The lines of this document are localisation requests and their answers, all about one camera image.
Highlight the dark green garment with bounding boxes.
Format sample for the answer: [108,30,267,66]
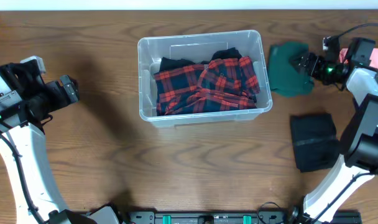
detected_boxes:
[267,42,314,97]

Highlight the red plaid flannel shirt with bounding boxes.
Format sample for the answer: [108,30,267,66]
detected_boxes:
[154,57,260,116]

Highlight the black garment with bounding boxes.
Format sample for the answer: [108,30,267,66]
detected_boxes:
[290,113,339,173]
[159,47,242,72]

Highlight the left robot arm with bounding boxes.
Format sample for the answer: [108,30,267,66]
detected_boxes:
[0,56,121,224]

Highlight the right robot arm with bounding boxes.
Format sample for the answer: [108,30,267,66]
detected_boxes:
[287,35,378,223]

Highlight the clear plastic storage container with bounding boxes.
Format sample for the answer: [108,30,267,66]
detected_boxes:
[137,30,273,128]

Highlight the folded black garment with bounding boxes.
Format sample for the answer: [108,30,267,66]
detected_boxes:
[290,113,339,173]

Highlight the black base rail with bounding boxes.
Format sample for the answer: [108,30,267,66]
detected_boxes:
[126,208,362,224]

